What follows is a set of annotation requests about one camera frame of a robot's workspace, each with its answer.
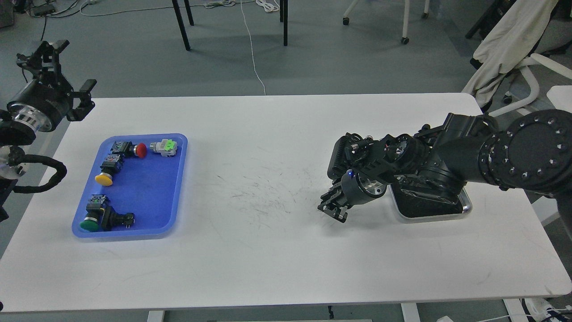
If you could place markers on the black switch block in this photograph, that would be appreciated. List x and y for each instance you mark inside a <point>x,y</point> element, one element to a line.
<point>111,219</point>

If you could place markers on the silver metal tray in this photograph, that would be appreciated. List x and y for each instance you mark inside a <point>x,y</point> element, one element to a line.
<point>416,210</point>

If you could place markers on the blue plastic tray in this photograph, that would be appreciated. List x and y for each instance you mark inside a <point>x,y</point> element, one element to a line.
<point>147,187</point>

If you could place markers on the white chair with beige cloth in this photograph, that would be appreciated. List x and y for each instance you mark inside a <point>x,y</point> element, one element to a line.
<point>510,47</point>

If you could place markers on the grey green connector switch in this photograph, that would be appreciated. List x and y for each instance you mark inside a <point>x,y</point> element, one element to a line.
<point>165,147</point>

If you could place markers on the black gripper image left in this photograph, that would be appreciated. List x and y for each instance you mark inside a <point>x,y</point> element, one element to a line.
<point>45,101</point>

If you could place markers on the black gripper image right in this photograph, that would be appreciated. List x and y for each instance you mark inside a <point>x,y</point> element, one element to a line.
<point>356,189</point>

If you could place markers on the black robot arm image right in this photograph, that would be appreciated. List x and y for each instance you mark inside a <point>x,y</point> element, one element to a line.
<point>430,169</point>

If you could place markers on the red push button switch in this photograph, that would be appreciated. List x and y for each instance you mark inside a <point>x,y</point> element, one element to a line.
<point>128,149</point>

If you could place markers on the yellow push button switch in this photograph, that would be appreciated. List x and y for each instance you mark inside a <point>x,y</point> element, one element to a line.
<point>111,165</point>

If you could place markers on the green push button switch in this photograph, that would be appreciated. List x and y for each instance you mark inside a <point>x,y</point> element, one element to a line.
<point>95,208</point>

